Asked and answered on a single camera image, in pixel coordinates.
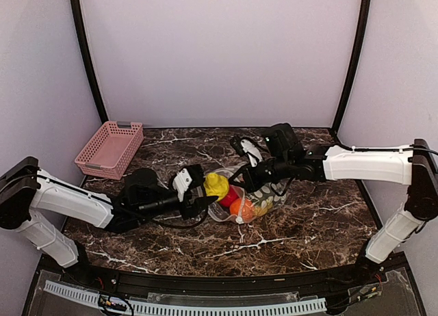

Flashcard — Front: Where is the black frame post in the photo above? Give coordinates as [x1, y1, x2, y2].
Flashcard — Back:
[331, 0, 371, 136]
[70, 0, 109, 124]

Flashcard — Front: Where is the white slotted cable duct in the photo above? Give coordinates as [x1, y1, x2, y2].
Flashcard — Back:
[44, 280, 327, 315]

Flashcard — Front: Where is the yellow fake lemon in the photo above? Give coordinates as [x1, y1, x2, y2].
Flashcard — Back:
[203, 173, 229, 200]

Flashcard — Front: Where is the red fake apple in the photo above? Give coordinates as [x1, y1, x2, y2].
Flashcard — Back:
[218, 185, 243, 208]

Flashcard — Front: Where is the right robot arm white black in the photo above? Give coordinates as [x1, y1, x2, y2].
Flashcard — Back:
[229, 123, 437, 285]

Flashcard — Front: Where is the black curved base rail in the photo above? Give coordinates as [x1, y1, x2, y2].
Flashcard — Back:
[61, 252, 406, 297]

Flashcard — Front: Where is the clear polka dot zip bag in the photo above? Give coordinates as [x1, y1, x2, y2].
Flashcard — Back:
[205, 163, 287, 224]

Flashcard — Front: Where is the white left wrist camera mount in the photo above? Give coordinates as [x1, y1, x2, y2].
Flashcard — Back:
[172, 168, 192, 202]

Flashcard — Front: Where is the orange fake orange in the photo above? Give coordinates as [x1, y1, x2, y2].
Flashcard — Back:
[229, 198, 255, 222]

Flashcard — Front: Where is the right black frame post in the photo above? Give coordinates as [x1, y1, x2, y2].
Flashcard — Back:
[331, 0, 371, 136]

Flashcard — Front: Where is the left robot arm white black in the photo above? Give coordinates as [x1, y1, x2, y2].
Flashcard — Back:
[1, 157, 218, 286]

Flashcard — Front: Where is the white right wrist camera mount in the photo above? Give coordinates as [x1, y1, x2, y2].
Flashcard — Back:
[240, 139, 263, 167]

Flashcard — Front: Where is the left black frame post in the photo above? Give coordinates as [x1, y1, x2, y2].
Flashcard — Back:
[70, 0, 109, 124]

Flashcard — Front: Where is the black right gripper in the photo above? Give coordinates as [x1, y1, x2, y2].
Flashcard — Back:
[229, 153, 293, 192]

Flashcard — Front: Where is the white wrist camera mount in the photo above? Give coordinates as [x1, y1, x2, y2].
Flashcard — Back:
[172, 168, 192, 202]
[240, 139, 263, 167]

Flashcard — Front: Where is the yellow fake banana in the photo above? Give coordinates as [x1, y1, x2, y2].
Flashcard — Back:
[254, 200, 273, 217]

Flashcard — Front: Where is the pink perforated plastic basket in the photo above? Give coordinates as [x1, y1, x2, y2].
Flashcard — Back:
[75, 121, 144, 180]

